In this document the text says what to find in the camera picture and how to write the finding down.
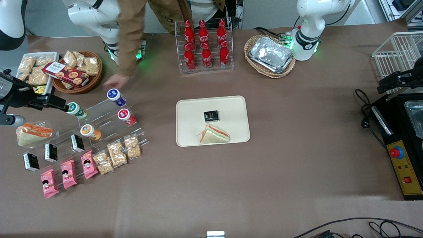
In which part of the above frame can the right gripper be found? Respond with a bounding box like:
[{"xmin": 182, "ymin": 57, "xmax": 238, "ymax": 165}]
[{"xmin": 0, "ymin": 71, "xmax": 68, "ymax": 115}]

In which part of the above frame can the green cap gum bottle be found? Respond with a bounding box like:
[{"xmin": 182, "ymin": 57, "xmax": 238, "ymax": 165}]
[{"xmin": 66, "ymin": 102, "xmax": 88, "ymax": 120}]

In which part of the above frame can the brown sleeved forearm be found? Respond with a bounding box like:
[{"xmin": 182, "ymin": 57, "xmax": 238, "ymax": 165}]
[{"xmin": 116, "ymin": 0, "xmax": 150, "ymax": 77}]

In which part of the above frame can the white rectangular snack tray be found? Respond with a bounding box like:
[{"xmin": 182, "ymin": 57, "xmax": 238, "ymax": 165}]
[{"xmin": 16, "ymin": 52, "xmax": 59, "ymax": 96}]

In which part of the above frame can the beige plastic serving tray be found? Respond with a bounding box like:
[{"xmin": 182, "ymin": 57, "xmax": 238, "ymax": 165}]
[{"xmin": 176, "ymin": 96, "xmax": 251, "ymax": 147}]

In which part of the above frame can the foil tray in machine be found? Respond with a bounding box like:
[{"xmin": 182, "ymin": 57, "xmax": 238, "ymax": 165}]
[{"xmin": 404, "ymin": 100, "xmax": 423, "ymax": 139}]

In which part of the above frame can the person's bare hand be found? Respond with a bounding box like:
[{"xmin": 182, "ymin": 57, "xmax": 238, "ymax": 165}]
[{"xmin": 103, "ymin": 73, "xmax": 130, "ymax": 89}]

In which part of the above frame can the red cookie box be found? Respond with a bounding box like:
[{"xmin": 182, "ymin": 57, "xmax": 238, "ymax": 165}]
[{"xmin": 42, "ymin": 61, "xmax": 90, "ymax": 88}]

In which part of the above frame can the wicker basket with snacks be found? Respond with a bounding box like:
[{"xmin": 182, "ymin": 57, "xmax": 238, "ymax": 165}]
[{"xmin": 51, "ymin": 51, "xmax": 103, "ymax": 95}]

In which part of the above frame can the large wrapped triangle sandwich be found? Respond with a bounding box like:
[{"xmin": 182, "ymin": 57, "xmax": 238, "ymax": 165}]
[{"xmin": 16, "ymin": 122, "xmax": 53, "ymax": 147}]

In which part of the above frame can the clear acrylic tiered display stand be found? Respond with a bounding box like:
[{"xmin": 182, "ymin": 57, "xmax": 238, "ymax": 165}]
[{"xmin": 18, "ymin": 98, "xmax": 149, "ymax": 180}]

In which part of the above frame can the blue lid yogurt cup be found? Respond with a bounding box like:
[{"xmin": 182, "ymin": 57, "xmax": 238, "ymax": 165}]
[{"xmin": 107, "ymin": 88, "xmax": 127, "ymax": 107}]

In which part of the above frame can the pink snack packet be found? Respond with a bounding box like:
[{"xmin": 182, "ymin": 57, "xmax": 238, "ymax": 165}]
[
  {"xmin": 60, "ymin": 159, "xmax": 78, "ymax": 189},
  {"xmin": 81, "ymin": 150, "xmax": 99, "ymax": 179},
  {"xmin": 40, "ymin": 169, "xmax": 60, "ymax": 199}
]

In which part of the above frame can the red lid yogurt cup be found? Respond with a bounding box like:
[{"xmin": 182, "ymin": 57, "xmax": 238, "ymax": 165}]
[{"xmin": 118, "ymin": 108, "xmax": 136, "ymax": 126}]

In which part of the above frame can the clear bag of rice crackers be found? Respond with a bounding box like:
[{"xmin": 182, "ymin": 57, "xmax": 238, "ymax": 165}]
[
  {"xmin": 93, "ymin": 150, "xmax": 115, "ymax": 176},
  {"xmin": 123, "ymin": 135, "xmax": 143, "ymax": 160},
  {"xmin": 107, "ymin": 140, "xmax": 128, "ymax": 167}
]

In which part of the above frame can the clear acrylic bottle rack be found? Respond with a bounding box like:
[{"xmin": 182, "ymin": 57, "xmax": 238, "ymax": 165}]
[{"xmin": 174, "ymin": 17, "xmax": 234, "ymax": 74}]

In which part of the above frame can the red cola bottle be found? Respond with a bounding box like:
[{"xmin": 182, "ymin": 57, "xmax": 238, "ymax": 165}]
[
  {"xmin": 201, "ymin": 42, "xmax": 212, "ymax": 70},
  {"xmin": 184, "ymin": 44, "xmax": 196, "ymax": 71},
  {"xmin": 216, "ymin": 19, "xmax": 228, "ymax": 43},
  {"xmin": 198, "ymin": 20, "xmax": 209, "ymax": 45},
  {"xmin": 219, "ymin": 40, "xmax": 230, "ymax": 69},
  {"xmin": 184, "ymin": 20, "xmax": 195, "ymax": 45}
]

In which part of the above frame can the small wrapped triangle sandwich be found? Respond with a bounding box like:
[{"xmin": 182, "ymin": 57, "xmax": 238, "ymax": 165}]
[{"xmin": 198, "ymin": 124, "xmax": 231, "ymax": 144}]

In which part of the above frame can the stack of foil trays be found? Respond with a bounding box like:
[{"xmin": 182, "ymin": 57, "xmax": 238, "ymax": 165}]
[{"xmin": 249, "ymin": 36, "xmax": 294, "ymax": 74}]

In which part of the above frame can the wicker basket with foil trays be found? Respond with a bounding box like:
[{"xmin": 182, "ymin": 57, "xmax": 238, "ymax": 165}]
[{"xmin": 244, "ymin": 34, "xmax": 296, "ymax": 79}]

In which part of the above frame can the black sealing machine yellow panel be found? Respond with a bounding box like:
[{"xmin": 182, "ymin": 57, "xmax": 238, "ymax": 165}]
[{"xmin": 370, "ymin": 93, "xmax": 423, "ymax": 201}]

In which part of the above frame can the grey equipment shelf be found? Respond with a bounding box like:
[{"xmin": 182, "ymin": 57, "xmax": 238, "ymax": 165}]
[{"xmin": 378, "ymin": 0, "xmax": 423, "ymax": 27}]

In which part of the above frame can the black cable to arm base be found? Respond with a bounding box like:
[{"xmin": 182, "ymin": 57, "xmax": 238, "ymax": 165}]
[{"xmin": 253, "ymin": 26, "xmax": 288, "ymax": 39}]

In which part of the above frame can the black machine power cable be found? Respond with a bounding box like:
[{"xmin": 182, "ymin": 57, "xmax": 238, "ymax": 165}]
[{"xmin": 355, "ymin": 89, "xmax": 387, "ymax": 149}]

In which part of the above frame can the long black floor cable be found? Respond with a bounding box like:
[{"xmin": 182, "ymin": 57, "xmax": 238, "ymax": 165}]
[{"xmin": 292, "ymin": 217, "xmax": 423, "ymax": 238}]

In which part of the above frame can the white wire basket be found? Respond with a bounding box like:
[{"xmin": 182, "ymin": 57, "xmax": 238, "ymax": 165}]
[{"xmin": 372, "ymin": 31, "xmax": 423, "ymax": 95}]

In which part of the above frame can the looped black cable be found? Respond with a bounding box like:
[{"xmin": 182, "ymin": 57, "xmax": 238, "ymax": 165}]
[{"xmin": 368, "ymin": 221, "xmax": 402, "ymax": 238}]

